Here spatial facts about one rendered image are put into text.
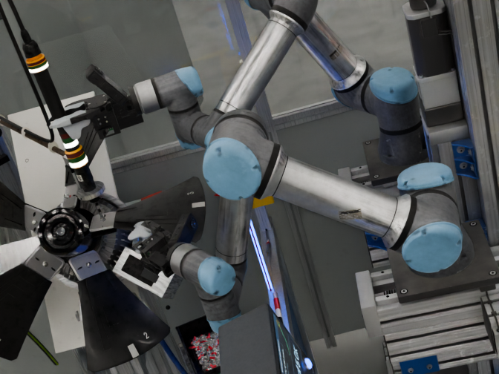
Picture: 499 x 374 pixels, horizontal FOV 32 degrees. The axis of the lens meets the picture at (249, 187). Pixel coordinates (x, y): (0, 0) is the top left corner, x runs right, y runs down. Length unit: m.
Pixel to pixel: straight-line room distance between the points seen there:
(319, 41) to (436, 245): 0.74
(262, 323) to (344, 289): 1.67
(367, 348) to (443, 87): 1.56
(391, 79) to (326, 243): 0.98
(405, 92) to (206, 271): 0.75
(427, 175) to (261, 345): 0.54
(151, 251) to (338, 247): 1.26
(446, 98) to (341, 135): 0.93
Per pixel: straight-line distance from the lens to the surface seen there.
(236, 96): 1.99
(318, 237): 3.10
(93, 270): 2.21
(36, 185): 2.52
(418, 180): 1.84
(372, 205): 1.72
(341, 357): 3.36
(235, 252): 1.97
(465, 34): 1.89
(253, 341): 1.57
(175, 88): 2.05
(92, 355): 2.14
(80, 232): 2.16
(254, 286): 3.20
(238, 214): 1.91
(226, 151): 1.64
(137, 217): 2.17
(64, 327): 2.45
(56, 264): 2.26
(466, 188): 2.13
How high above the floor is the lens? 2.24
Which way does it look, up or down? 30 degrees down
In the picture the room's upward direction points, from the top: 17 degrees counter-clockwise
